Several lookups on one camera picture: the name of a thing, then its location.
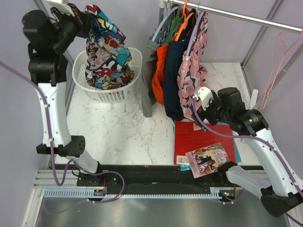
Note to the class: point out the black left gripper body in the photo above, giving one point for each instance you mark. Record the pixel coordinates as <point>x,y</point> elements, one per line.
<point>72,26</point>

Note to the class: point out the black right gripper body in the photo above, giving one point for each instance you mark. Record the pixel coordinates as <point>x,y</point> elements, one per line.
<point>214,113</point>

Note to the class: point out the comic print shorts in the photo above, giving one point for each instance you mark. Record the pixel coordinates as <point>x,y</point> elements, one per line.
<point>105,35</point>

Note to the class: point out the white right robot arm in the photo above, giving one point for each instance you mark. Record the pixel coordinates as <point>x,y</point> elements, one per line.
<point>283,190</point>

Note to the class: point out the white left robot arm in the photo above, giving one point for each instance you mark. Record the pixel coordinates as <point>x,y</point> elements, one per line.
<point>48,42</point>

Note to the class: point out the pink shark print shorts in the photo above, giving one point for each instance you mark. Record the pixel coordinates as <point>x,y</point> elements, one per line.
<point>192,74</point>

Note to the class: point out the orange shorts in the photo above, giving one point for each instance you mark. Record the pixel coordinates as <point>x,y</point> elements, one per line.
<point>159,75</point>

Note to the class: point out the grey shorts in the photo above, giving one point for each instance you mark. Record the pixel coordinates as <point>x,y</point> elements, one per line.
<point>148,70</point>

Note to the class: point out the navy blue shorts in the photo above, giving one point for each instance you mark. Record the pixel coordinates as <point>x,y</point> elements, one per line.
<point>173,62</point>

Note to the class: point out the lilac hanger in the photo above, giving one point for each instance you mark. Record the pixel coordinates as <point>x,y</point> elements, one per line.
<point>191,40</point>

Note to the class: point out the light blue hanger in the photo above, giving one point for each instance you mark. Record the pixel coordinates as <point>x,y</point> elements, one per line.
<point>163,30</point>

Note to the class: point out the green hanger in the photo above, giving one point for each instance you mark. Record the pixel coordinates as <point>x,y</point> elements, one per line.
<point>176,23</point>

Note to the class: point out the orange hanger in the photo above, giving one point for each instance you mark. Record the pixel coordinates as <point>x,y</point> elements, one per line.
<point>184,21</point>

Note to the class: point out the red plastic folder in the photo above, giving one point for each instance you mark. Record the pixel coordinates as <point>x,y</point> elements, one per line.
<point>201,139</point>

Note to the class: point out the Taming of Shrew book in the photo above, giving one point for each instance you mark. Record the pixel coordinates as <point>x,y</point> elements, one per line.
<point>205,161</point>

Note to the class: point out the white laundry basket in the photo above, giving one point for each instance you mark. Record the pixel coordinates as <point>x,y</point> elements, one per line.
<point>106,80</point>

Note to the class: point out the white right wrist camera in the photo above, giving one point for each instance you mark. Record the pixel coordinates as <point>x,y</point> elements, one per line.
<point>204,95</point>

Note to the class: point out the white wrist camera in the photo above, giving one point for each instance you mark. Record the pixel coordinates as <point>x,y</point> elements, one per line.
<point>204,95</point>
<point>62,6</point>

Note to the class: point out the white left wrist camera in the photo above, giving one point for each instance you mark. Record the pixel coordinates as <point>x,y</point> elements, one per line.
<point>62,6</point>

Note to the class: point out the pink wire hanger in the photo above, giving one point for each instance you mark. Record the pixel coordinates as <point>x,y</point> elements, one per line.
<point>276,69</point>

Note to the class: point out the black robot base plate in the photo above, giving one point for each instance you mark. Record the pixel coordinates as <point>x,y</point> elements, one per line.
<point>152,179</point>

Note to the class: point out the metal clothes rail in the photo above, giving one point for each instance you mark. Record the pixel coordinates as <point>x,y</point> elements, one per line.
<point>255,20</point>

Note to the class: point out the light blue cable duct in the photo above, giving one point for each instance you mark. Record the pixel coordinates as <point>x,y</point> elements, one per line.
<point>100,194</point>

